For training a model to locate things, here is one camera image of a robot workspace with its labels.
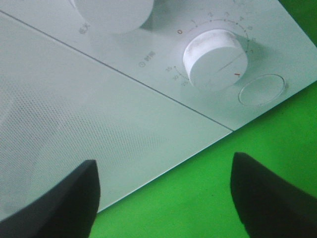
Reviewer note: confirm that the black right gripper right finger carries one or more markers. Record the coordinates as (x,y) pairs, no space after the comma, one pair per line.
(267,205)

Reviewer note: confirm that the white microwave knob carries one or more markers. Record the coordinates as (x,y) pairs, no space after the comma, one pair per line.
(115,16)
(215,60)

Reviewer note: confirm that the white microwave oven body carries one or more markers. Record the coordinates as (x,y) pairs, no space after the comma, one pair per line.
(153,53)

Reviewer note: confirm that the round white door release button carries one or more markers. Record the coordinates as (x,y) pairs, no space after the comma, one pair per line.
(262,90)

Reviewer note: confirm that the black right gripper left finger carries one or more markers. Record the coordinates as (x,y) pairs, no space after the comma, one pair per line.
(68,210)

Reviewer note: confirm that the white microwave door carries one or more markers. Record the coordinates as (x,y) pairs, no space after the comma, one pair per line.
(59,108)

